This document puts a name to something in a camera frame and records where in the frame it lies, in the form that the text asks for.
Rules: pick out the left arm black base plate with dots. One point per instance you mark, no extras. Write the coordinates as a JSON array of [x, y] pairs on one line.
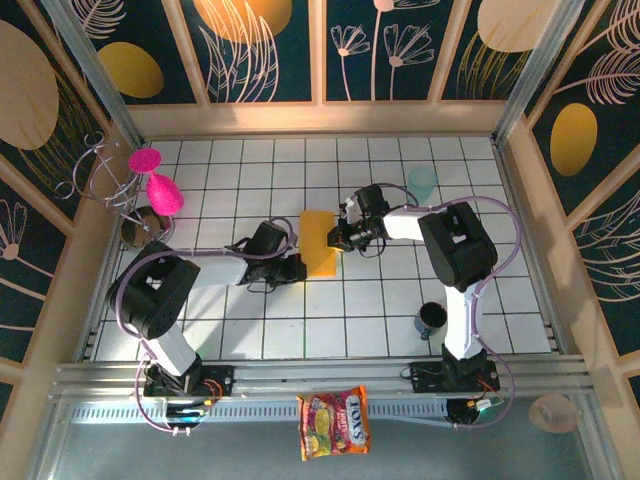
[[220, 380]]

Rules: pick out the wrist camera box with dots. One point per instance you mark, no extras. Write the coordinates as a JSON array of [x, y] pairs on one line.
[[372, 200], [267, 239]]

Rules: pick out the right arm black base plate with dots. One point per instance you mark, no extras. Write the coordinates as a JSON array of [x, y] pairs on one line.
[[425, 377]]

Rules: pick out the Fox's candy bag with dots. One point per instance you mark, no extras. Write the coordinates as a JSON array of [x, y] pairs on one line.
[[332, 425]]

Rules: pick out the dark mug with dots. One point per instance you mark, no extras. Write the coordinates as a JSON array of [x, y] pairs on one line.
[[431, 317]]

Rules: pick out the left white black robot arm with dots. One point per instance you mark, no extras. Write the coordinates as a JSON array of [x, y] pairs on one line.
[[150, 290]]

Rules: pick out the clear wine glass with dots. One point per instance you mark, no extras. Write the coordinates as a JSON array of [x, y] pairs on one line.
[[552, 415]]

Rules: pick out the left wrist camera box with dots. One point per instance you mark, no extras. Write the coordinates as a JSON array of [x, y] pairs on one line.
[[267, 239]]

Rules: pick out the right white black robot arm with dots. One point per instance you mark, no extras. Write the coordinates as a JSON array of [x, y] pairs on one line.
[[457, 245]]

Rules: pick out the teal translucent plastic cup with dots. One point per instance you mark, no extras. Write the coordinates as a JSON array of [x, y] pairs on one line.
[[422, 187]]

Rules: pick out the aluminium mounting rail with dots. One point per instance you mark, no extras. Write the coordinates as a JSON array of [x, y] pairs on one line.
[[320, 377]]

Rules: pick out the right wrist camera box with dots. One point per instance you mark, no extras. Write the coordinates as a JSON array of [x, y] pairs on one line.
[[372, 200]]

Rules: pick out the aluminium frame post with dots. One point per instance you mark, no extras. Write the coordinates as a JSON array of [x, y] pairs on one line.
[[537, 75], [97, 80]]

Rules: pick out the yellow cloth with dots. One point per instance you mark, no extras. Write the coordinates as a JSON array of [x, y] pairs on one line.
[[317, 245]]

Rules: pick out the pink wine glass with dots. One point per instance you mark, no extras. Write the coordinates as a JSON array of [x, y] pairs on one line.
[[165, 195]]

